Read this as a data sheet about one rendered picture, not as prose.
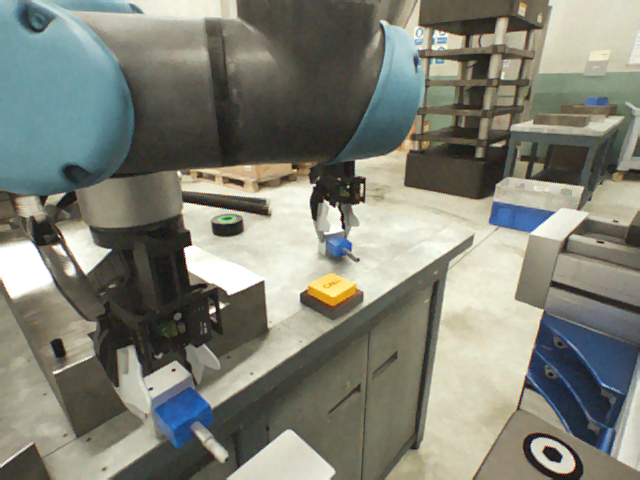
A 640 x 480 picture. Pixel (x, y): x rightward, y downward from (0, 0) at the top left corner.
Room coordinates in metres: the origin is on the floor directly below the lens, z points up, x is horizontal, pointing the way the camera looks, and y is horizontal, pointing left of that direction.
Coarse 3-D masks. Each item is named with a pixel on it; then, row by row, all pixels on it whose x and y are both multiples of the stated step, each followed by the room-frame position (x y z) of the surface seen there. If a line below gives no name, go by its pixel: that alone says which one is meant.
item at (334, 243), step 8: (328, 232) 0.74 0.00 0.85; (336, 232) 0.75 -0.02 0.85; (344, 232) 0.76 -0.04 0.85; (328, 240) 0.73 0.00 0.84; (336, 240) 0.73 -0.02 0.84; (344, 240) 0.73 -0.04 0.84; (320, 248) 0.75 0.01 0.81; (328, 248) 0.73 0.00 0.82; (336, 248) 0.70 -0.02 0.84; (344, 248) 0.71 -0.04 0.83; (336, 256) 0.70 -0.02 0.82; (352, 256) 0.67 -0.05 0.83
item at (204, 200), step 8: (184, 192) 0.96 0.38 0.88; (184, 200) 0.95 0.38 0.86; (192, 200) 0.96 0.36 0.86; (200, 200) 0.96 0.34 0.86; (208, 200) 0.97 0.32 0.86; (216, 200) 0.97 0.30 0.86; (224, 200) 0.98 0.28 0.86; (232, 200) 0.99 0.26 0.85; (224, 208) 0.98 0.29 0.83; (232, 208) 0.98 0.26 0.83; (240, 208) 0.98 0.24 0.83; (248, 208) 0.99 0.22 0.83; (256, 208) 1.00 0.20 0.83; (264, 208) 1.00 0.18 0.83; (272, 208) 1.01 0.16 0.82
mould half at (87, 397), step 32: (64, 224) 0.58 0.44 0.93; (0, 256) 0.48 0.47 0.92; (32, 256) 0.50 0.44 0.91; (96, 256) 0.53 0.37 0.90; (192, 256) 0.56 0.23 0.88; (0, 288) 0.56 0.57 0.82; (32, 288) 0.45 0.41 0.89; (224, 288) 0.44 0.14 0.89; (256, 288) 0.46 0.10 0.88; (32, 320) 0.37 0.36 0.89; (64, 320) 0.37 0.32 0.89; (224, 320) 0.42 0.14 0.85; (256, 320) 0.46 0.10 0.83; (32, 352) 0.41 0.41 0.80; (224, 352) 0.41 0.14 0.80; (64, 384) 0.28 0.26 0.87; (96, 384) 0.30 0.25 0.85; (96, 416) 0.30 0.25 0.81
